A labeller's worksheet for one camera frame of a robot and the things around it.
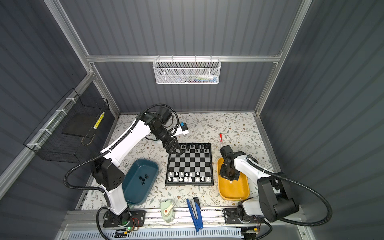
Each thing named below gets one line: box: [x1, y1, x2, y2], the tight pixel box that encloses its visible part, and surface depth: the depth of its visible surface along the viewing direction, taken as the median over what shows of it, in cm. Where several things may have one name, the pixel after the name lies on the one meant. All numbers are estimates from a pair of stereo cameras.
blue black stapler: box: [186, 197, 204, 232], surface depth 75 cm
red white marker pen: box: [218, 133, 224, 145], surface depth 107 cm
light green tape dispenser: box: [160, 200, 175, 223], surface depth 72 cm
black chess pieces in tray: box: [138, 174, 149, 186], surface depth 88 cm
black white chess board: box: [165, 143, 214, 186], surface depth 91 cm
